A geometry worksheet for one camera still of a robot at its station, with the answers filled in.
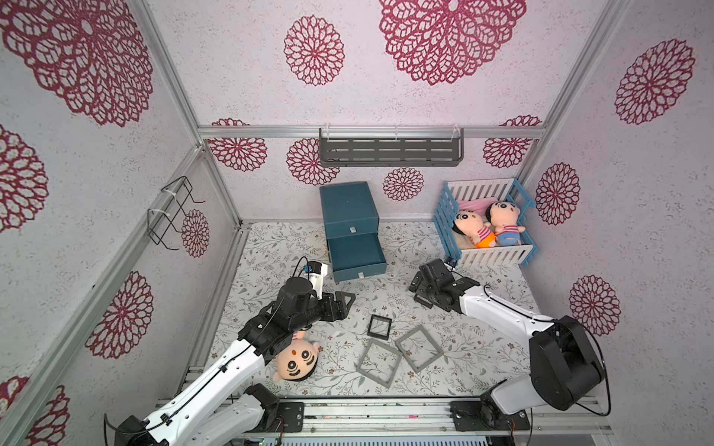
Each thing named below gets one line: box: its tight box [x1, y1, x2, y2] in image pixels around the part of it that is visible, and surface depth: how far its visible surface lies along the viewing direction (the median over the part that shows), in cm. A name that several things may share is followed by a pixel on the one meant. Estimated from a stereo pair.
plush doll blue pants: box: [485, 200, 527, 247], surface depth 104 cm
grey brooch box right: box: [395, 324, 444, 374], surface depth 87 cm
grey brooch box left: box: [356, 339, 404, 389], surface depth 85 cm
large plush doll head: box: [272, 339, 320, 382], surface depth 78 cm
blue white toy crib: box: [433, 178, 539, 267], surface depth 105 cm
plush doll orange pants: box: [451, 210, 497, 249], surface depth 105 cm
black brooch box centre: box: [366, 314, 393, 342], surface depth 92 cm
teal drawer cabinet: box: [319, 181, 388, 284], surface depth 97 cm
